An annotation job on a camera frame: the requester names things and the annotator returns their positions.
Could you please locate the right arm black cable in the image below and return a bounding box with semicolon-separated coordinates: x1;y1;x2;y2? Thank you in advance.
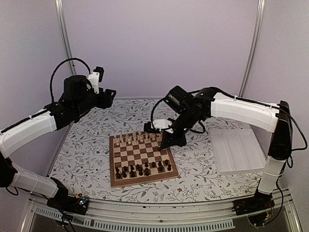
277;103;309;152

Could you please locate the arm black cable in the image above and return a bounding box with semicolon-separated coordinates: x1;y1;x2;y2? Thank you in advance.
277;103;309;152
49;58;94;104

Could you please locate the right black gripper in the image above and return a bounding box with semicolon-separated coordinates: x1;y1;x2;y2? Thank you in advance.
160;108;200;149

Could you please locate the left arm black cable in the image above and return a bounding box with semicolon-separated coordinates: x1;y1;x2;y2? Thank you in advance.
49;58;94;104

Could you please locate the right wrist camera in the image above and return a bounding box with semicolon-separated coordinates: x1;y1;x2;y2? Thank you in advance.
143;119;173;133

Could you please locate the dark king piece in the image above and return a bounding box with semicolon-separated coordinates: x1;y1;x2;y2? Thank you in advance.
144;168;150;176

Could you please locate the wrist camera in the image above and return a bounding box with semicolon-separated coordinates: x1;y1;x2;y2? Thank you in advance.
87;66;104;94
143;119;173;133

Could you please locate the wooden chess board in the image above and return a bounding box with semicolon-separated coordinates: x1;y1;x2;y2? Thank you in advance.
109;138;180;188

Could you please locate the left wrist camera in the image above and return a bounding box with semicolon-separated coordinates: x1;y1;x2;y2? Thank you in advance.
87;66;104;94

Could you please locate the floral patterned table mat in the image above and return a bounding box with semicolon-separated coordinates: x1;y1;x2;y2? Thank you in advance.
49;99;261;203

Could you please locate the white plastic tray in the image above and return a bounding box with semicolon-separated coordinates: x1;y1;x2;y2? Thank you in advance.
210;129;266;175

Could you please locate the aluminium front rail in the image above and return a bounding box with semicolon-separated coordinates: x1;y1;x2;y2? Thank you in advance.
21;188;303;232

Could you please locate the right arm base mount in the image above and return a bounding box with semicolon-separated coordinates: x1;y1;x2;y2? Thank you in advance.
231;191;275;227

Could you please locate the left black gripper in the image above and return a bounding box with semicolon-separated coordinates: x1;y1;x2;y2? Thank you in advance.
74;87;116;116

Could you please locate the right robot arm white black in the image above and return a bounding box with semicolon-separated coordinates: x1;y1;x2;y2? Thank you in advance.
151;86;293;211

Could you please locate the white chess piece row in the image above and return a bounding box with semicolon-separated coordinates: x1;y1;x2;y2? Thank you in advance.
110;131;162;145

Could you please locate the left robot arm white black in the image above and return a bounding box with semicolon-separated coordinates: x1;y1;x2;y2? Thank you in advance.
0;72;116;210

